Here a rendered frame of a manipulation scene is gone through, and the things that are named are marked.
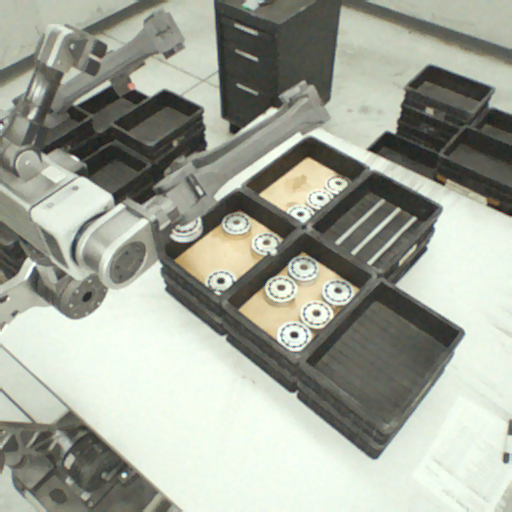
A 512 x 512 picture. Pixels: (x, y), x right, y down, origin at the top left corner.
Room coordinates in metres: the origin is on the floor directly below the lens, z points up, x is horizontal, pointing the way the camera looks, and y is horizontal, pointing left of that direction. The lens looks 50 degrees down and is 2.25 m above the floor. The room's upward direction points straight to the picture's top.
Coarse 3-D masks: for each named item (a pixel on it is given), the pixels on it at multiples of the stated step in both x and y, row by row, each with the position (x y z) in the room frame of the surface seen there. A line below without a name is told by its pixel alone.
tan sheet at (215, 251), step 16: (256, 224) 1.33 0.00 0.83; (208, 240) 1.26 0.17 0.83; (224, 240) 1.26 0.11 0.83; (240, 240) 1.26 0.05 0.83; (192, 256) 1.19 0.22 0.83; (208, 256) 1.19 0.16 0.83; (224, 256) 1.18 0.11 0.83; (240, 256) 1.18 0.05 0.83; (192, 272) 1.12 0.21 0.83; (208, 272) 1.12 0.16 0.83; (240, 272) 1.12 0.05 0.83
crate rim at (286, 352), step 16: (320, 240) 1.17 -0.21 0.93; (272, 256) 1.10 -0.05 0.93; (256, 272) 1.04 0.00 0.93; (368, 272) 1.03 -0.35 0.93; (240, 288) 0.98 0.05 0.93; (224, 304) 0.92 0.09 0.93; (240, 320) 0.87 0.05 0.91; (272, 336) 0.81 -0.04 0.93; (288, 352) 0.76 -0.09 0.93; (304, 352) 0.76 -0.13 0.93
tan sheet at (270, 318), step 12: (276, 276) 1.10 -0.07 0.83; (324, 276) 1.10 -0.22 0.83; (336, 276) 1.10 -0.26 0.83; (264, 288) 1.05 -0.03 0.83; (300, 288) 1.05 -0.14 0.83; (312, 288) 1.05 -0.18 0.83; (252, 300) 1.00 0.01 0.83; (264, 300) 1.00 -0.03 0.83; (300, 300) 1.00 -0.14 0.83; (312, 300) 1.00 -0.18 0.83; (252, 312) 0.96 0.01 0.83; (264, 312) 0.96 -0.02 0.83; (276, 312) 0.96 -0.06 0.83; (288, 312) 0.96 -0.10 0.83; (264, 324) 0.91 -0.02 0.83; (276, 324) 0.91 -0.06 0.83; (276, 336) 0.87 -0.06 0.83; (312, 336) 0.87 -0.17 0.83
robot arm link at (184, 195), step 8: (184, 184) 0.84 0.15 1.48; (192, 184) 0.86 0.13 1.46; (168, 192) 0.81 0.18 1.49; (176, 192) 0.81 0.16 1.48; (184, 192) 0.83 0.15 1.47; (192, 192) 0.84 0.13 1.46; (176, 200) 0.80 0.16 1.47; (184, 200) 0.81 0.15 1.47; (192, 200) 0.82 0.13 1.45; (184, 208) 0.79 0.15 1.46
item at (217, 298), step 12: (216, 204) 1.33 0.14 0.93; (264, 204) 1.33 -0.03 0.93; (300, 228) 1.22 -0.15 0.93; (168, 240) 1.17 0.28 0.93; (288, 240) 1.17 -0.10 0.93; (168, 264) 1.08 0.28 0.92; (192, 276) 1.02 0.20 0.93; (204, 288) 0.98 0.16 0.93; (228, 288) 0.98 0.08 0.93; (216, 300) 0.94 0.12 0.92
